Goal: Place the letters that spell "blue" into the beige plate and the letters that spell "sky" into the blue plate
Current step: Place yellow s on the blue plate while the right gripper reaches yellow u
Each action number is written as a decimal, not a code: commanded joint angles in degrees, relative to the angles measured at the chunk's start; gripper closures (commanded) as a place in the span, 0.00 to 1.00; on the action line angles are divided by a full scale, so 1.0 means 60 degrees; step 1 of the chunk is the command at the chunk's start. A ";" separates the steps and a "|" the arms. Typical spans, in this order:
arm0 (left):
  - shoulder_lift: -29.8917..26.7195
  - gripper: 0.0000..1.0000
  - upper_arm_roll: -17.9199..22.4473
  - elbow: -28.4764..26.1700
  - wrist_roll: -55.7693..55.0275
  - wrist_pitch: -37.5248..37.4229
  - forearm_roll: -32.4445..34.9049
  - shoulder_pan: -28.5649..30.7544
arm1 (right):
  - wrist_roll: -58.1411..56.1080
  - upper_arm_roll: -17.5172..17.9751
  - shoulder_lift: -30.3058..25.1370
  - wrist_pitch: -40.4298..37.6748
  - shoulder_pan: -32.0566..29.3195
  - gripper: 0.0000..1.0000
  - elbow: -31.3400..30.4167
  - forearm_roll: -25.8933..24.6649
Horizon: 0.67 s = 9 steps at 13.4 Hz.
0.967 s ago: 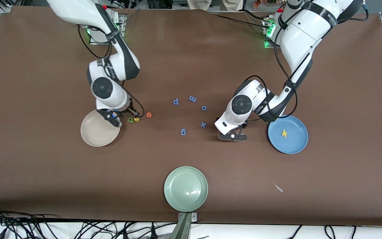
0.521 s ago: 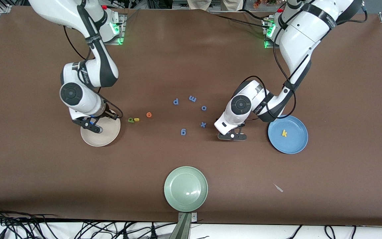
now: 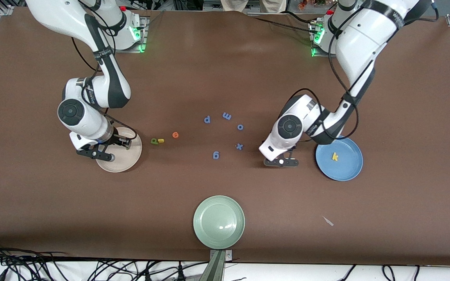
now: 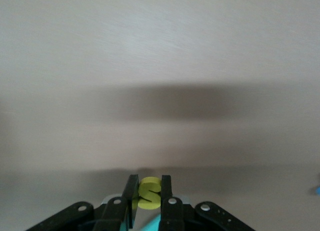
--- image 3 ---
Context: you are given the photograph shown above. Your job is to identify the beige brown plate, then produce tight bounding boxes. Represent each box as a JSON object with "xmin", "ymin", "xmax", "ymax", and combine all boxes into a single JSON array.
[{"xmin": 95, "ymin": 127, "xmax": 143, "ymax": 173}]

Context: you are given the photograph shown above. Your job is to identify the blue plate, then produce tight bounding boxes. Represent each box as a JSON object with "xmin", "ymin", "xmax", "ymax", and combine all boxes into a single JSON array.
[{"xmin": 315, "ymin": 135, "xmax": 364, "ymax": 181}]

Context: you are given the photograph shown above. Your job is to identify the green plate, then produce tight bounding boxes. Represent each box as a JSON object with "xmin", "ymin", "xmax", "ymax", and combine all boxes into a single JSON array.
[{"xmin": 193, "ymin": 195, "xmax": 246, "ymax": 250}]

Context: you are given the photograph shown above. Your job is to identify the orange red background objects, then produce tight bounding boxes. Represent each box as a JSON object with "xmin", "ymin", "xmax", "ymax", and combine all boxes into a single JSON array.
[{"xmin": 297, "ymin": 0, "xmax": 329, "ymax": 10}]

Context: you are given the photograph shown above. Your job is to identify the person in beige trousers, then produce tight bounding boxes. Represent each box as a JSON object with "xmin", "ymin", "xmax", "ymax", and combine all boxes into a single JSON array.
[{"xmin": 220, "ymin": 0, "xmax": 287, "ymax": 13}]

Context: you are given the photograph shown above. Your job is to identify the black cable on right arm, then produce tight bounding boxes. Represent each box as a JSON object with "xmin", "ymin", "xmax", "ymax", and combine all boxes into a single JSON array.
[{"xmin": 71, "ymin": 0, "xmax": 138, "ymax": 148}]

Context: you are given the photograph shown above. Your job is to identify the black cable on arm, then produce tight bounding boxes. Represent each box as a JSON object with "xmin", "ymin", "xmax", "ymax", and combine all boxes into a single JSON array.
[
  {"xmin": 278, "ymin": 0, "xmax": 440, "ymax": 141},
  {"xmin": 71, "ymin": 0, "xmax": 138, "ymax": 148}
]

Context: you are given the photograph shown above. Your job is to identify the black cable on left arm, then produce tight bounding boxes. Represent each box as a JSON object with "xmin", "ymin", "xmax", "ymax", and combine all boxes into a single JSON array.
[{"xmin": 278, "ymin": 0, "xmax": 440, "ymax": 141}]

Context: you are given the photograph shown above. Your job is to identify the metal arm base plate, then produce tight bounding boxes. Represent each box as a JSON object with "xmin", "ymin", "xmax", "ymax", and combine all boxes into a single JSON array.
[
  {"xmin": 105, "ymin": 16, "xmax": 148, "ymax": 53},
  {"xmin": 311, "ymin": 21, "xmax": 353, "ymax": 58}
]

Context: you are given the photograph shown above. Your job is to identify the grey metal camera bracket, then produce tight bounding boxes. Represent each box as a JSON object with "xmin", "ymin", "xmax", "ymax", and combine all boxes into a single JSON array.
[{"xmin": 200, "ymin": 249, "xmax": 233, "ymax": 281}]

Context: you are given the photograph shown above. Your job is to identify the black cable on table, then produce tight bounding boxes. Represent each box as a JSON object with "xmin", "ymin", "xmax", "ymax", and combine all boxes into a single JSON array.
[
  {"xmin": 253, "ymin": 16, "xmax": 319, "ymax": 34},
  {"xmin": 284, "ymin": 10, "xmax": 317, "ymax": 25}
]

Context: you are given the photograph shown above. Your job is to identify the tangled black floor cables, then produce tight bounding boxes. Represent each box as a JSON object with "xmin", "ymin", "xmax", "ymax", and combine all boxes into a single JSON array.
[{"xmin": 0, "ymin": 241, "xmax": 69, "ymax": 281}]

